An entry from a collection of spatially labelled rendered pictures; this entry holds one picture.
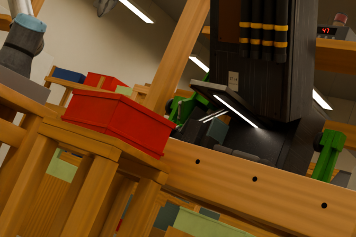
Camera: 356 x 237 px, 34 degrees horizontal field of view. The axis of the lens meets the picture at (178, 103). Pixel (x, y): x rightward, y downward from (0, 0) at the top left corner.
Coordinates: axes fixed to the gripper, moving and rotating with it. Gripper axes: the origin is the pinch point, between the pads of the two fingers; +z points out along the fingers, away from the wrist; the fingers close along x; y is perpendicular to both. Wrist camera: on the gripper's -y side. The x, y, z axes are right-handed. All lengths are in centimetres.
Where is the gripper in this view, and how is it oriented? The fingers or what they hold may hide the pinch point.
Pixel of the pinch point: (101, 14)
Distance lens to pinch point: 238.9
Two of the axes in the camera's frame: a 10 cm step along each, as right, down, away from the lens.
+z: -3.8, 9.1, -1.8
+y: -7.3, -1.7, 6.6
